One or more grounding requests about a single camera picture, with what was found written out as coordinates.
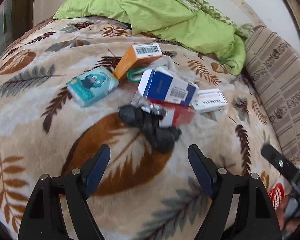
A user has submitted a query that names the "green duvet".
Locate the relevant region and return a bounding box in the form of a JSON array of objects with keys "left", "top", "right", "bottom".
[{"left": 54, "top": 0, "right": 254, "bottom": 75}]

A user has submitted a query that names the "red cigarette carton wrapper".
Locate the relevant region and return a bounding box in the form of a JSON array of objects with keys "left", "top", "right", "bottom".
[{"left": 131, "top": 92, "right": 196, "bottom": 128}]

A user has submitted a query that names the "teal cartoon tissue pack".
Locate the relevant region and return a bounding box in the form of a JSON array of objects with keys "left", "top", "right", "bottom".
[{"left": 67, "top": 66, "right": 119, "bottom": 107}]

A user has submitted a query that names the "black plastic bag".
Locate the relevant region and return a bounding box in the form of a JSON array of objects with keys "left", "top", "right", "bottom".
[{"left": 118, "top": 105, "right": 181, "bottom": 154}]

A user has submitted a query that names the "orange cardboard box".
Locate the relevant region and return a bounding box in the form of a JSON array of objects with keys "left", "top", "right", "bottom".
[{"left": 113, "top": 43, "right": 162, "bottom": 80}]

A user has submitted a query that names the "striped floral cushion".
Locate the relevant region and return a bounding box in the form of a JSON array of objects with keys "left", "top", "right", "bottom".
[{"left": 245, "top": 27, "right": 300, "bottom": 165}]

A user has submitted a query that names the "red plastic basket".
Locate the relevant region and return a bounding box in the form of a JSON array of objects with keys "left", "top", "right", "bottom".
[{"left": 268, "top": 183, "right": 285, "bottom": 210}]

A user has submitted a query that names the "leaf-pattern plush blanket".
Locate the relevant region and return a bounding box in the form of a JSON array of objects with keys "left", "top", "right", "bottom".
[{"left": 0, "top": 17, "right": 280, "bottom": 239}]

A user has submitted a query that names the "blue white medicine box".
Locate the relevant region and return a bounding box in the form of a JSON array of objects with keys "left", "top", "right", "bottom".
[{"left": 138, "top": 67, "right": 198, "bottom": 106}]

